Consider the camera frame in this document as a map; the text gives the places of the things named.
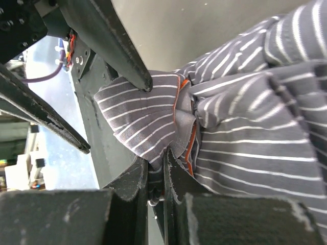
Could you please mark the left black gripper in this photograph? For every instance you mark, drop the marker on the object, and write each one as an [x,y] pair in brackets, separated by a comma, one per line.
[22,26]

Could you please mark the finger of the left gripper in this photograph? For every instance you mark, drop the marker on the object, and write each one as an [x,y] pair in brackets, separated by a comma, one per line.
[98,25]
[18,99]

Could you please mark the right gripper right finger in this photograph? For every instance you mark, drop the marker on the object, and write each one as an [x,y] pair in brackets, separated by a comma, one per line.
[194,215]

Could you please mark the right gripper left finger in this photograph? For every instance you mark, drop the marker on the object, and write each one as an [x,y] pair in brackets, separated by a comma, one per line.
[117,214]

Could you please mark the grey striped underwear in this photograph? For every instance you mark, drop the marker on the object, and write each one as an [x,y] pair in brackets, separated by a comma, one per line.
[246,118]

